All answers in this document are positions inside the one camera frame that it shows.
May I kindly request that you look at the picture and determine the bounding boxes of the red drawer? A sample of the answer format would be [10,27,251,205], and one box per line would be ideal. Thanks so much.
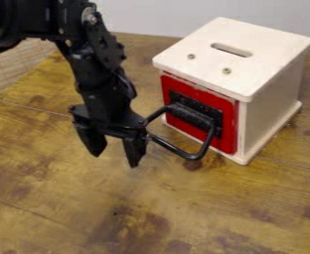
[161,71,239,155]

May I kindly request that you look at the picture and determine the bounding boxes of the black metal drawer handle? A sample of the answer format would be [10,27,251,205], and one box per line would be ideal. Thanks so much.
[144,88,227,162]

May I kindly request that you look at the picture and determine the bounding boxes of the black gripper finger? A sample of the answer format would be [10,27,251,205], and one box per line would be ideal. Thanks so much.
[123,137,148,168]
[75,122,107,157]

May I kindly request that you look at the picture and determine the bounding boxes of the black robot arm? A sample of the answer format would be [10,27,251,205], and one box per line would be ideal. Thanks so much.
[0,0,148,167]

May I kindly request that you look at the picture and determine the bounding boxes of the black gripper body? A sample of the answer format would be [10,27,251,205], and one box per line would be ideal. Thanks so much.
[70,14,148,141]

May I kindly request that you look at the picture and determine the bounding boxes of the white wooden box cabinet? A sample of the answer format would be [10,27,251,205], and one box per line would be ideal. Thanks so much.
[153,17,310,165]

